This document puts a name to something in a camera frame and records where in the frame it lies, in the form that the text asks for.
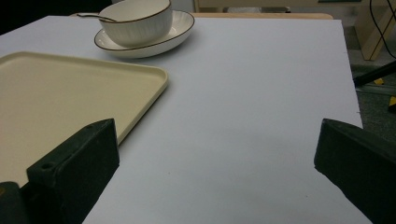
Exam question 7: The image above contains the cream plastic tray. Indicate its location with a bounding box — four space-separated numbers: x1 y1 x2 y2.
0 50 169 189

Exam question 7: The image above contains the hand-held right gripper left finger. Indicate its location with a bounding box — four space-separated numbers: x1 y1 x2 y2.
19 118 120 224

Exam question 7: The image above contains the metal spoon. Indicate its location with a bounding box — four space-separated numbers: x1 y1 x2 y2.
77 12 119 23

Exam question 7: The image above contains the white plate with dark rim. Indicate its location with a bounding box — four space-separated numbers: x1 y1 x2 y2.
93 9 196 60

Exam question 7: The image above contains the black cable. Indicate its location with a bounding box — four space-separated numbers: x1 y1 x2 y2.
369 0 396 60

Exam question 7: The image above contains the white ribbed bowl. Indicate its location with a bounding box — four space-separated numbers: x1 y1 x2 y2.
98 0 174 49

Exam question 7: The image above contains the black stand leg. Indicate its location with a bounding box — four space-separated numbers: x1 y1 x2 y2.
353 60 396 88

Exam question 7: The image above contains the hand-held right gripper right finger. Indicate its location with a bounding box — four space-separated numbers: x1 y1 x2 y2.
313 118 396 224

